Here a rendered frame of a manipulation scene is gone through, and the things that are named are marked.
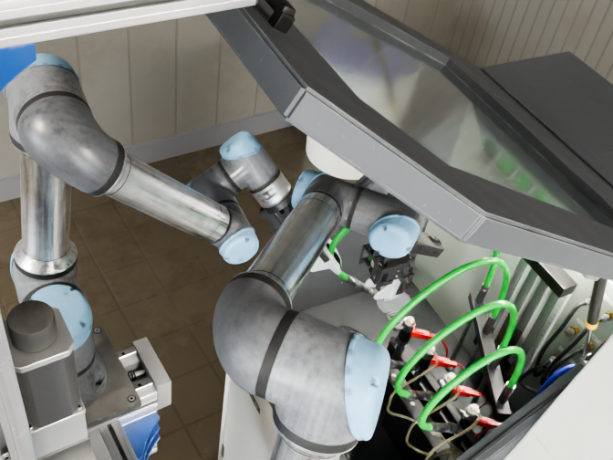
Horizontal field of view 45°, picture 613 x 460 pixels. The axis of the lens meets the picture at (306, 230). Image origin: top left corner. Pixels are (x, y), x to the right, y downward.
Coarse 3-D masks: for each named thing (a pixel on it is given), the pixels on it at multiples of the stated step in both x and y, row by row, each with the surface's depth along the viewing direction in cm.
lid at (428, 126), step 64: (320, 0) 123; (256, 64) 74; (320, 64) 79; (384, 64) 112; (448, 64) 152; (320, 128) 70; (384, 128) 74; (448, 128) 103; (512, 128) 139; (448, 192) 71; (512, 192) 86; (576, 192) 125; (576, 256) 88
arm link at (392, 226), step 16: (368, 192) 121; (368, 208) 120; (384, 208) 120; (400, 208) 119; (352, 224) 121; (368, 224) 120; (384, 224) 117; (400, 224) 117; (416, 224) 119; (384, 240) 118; (400, 240) 117; (400, 256) 120
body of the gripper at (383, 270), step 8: (416, 240) 135; (368, 248) 140; (360, 256) 143; (368, 256) 144; (376, 256) 138; (384, 256) 137; (408, 256) 140; (368, 264) 142; (376, 264) 138; (384, 264) 138; (392, 264) 138; (400, 264) 138; (408, 264) 140; (376, 272) 139; (384, 272) 137; (392, 272) 140; (400, 272) 141; (376, 280) 140; (384, 280) 140; (392, 280) 141
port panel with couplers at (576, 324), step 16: (592, 288) 148; (608, 288) 144; (608, 304) 145; (576, 320) 155; (608, 320) 145; (560, 336) 160; (576, 336) 156; (592, 336) 151; (608, 336) 147; (560, 352) 161; (560, 368) 162
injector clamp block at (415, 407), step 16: (384, 400) 170; (400, 400) 163; (416, 400) 163; (384, 416) 172; (416, 416) 160; (448, 416) 161; (400, 432) 167; (416, 432) 160; (400, 448) 169; (432, 448) 155; (448, 448) 156; (464, 448) 156
